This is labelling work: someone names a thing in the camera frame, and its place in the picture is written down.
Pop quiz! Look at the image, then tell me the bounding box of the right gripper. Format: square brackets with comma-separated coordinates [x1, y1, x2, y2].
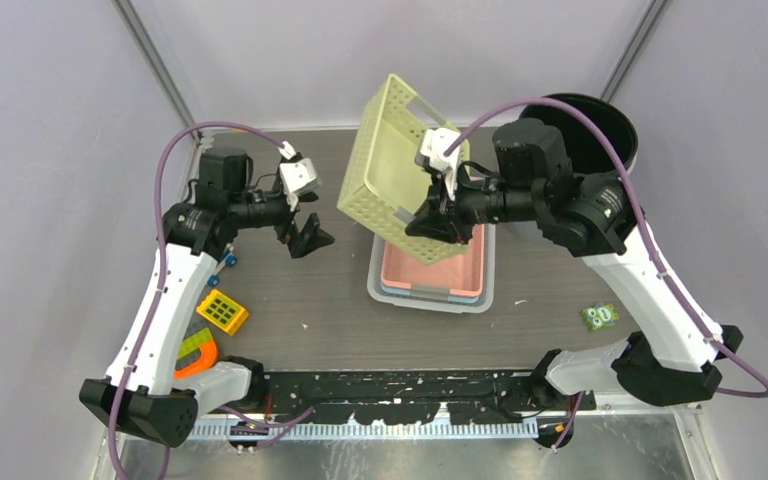
[406, 158, 542, 244]

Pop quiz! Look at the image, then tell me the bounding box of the pink perforated basket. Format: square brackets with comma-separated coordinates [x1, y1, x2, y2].
[380, 226, 486, 297]

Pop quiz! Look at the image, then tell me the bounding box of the pale green perforated basket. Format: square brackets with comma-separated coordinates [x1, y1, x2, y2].
[337, 73, 468, 265]

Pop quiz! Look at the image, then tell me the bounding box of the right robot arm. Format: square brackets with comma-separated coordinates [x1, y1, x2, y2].
[406, 118, 743, 411]

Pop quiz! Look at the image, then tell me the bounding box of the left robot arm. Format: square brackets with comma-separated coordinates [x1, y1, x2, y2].
[79, 147, 334, 448]

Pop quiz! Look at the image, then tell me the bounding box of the toy car with blue wheels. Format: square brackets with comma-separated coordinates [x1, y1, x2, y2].
[206, 243, 238, 288]

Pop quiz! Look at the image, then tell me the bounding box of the light blue basket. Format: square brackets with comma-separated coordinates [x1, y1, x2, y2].
[380, 286, 484, 305]

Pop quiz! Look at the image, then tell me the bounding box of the grey outer basket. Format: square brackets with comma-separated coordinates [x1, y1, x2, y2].
[367, 226, 496, 314]

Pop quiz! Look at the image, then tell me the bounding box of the yellow grid toy block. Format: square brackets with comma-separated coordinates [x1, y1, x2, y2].
[196, 289, 250, 336]

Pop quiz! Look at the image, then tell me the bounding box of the orange curved toy piece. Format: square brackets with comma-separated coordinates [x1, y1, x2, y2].
[174, 341, 219, 380]

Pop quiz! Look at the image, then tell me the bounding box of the black grey round bin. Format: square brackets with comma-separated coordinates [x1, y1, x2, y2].
[503, 92, 640, 248]

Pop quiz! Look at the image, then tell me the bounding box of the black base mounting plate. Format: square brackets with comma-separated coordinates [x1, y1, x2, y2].
[228, 369, 573, 426]

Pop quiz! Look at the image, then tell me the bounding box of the green owl toy block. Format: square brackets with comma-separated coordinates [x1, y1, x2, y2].
[581, 303, 619, 331]

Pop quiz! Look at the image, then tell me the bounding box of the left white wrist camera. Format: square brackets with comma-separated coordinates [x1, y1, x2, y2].
[278, 157, 321, 196]

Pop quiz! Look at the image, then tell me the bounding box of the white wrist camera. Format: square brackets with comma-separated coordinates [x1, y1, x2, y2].
[415, 127, 460, 200]
[278, 157, 321, 196]

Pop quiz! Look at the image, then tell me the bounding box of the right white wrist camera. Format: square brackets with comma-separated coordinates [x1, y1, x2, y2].
[415, 127, 460, 200]

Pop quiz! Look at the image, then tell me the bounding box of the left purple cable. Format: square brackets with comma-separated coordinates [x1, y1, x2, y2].
[106, 121, 293, 480]

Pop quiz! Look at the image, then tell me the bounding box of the slotted cable duct rail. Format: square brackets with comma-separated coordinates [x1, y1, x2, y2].
[189, 417, 540, 442]

